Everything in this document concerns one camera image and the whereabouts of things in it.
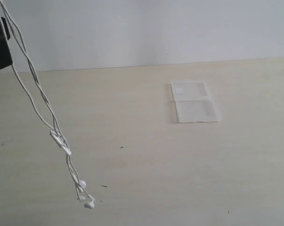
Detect white wired earphones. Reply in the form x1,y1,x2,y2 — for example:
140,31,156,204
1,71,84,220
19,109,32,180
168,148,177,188
0,0,96,210

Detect clear plastic open case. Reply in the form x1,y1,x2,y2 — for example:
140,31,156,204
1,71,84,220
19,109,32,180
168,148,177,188
170,80,221,123

